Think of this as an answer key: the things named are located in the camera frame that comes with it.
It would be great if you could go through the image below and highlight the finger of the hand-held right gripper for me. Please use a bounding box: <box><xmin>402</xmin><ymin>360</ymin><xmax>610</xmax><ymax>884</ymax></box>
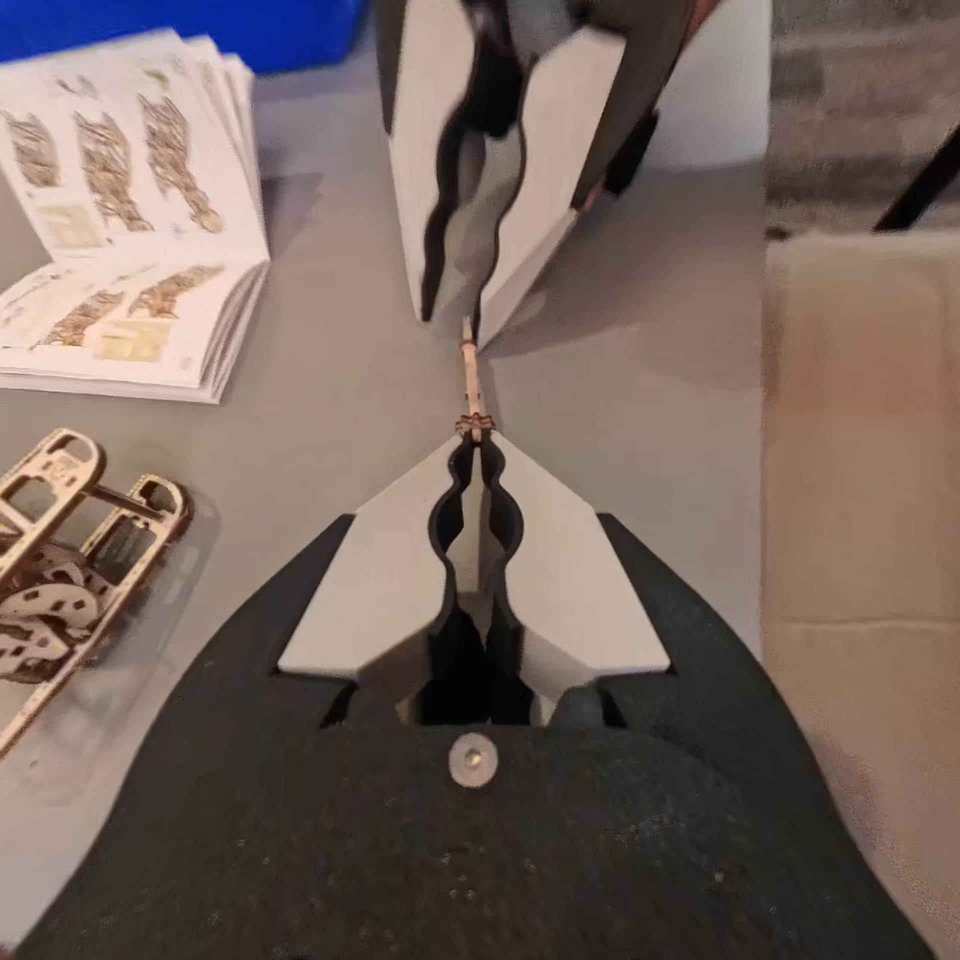
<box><xmin>472</xmin><ymin>0</ymin><xmax>710</xmax><ymax>354</ymax></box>
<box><xmin>373</xmin><ymin>0</ymin><xmax>496</xmax><ymax>325</ymax></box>

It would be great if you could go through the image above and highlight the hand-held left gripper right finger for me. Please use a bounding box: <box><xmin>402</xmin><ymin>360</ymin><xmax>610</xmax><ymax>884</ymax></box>
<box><xmin>474</xmin><ymin>433</ymin><xmax>671</xmax><ymax>727</ymax></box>

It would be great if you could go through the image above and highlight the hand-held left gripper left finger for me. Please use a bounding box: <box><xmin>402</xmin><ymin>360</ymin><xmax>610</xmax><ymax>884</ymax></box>
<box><xmin>279</xmin><ymin>438</ymin><xmax>481</xmax><ymax>725</ymax></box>

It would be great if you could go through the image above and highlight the wooden axle with gear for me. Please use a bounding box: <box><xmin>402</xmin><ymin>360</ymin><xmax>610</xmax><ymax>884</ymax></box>
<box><xmin>453</xmin><ymin>315</ymin><xmax>498</xmax><ymax>451</ymax></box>

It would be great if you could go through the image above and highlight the grey desk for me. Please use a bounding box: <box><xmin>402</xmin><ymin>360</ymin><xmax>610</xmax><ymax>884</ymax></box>
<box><xmin>0</xmin><ymin>0</ymin><xmax>774</xmax><ymax>950</ymax></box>

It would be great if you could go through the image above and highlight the blue plastic bin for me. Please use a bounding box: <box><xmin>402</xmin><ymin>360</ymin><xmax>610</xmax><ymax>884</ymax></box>
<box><xmin>0</xmin><ymin>0</ymin><xmax>370</xmax><ymax>76</ymax></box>

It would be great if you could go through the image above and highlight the wooden airplane model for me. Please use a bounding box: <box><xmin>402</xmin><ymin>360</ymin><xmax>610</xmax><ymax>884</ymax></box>
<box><xmin>0</xmin><ymin>427</ymin><xmax>195</xmax><ymax>759</ymax></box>

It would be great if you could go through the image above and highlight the tan cardboard box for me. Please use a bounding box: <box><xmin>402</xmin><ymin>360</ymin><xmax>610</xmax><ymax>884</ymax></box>
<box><xmin>759</xmin><ymin>227</ymin><xmax>960</xmax><ymax>960</ymax></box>

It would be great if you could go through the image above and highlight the model instruction booklet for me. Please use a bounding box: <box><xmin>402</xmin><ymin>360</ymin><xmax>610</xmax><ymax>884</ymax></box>
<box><xmin>0</xmin><ymin>28</ymin><xmax>273</xmax><ymax>406</ymax></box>

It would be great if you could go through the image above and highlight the black stand leg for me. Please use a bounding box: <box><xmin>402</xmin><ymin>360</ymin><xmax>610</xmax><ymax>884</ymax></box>
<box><xmin>872</xmin><ymin>133</ymin><xmax>960</xmax><ymax>234</ymax></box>

